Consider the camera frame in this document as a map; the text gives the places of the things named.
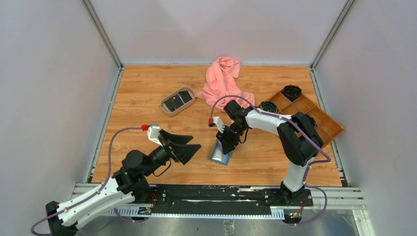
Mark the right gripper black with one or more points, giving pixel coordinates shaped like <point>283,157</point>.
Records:
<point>228,144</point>

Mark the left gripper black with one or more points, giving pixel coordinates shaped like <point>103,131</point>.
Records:
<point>182,153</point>

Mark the blue leather card holder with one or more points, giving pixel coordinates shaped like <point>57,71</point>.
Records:
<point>218,156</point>

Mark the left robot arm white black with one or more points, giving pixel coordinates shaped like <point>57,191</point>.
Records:
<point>126,185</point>

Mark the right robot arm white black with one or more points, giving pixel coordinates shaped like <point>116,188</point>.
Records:
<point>300,140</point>

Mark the black card left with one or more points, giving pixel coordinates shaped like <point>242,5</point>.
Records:
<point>172,104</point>

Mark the black card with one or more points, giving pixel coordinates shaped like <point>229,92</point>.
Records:
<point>172,104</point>
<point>184,96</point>

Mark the black card right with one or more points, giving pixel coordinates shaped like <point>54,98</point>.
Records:
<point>184,96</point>

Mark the pink oval tray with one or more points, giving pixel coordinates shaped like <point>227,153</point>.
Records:
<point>183,107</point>

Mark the pink cloth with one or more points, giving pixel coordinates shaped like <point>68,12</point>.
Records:
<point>220,86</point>

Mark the wooden compartment tray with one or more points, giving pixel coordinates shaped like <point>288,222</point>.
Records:
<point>327,127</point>

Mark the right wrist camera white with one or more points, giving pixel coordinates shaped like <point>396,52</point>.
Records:
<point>218,123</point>

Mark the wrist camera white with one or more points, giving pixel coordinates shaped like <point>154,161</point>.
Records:
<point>218,123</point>
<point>153,133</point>

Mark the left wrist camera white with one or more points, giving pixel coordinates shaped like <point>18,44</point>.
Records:
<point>153,133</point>

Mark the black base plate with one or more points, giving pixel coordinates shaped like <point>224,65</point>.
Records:
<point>221,199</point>

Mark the aluminium rail frame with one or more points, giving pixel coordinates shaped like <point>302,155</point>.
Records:
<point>324,198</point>

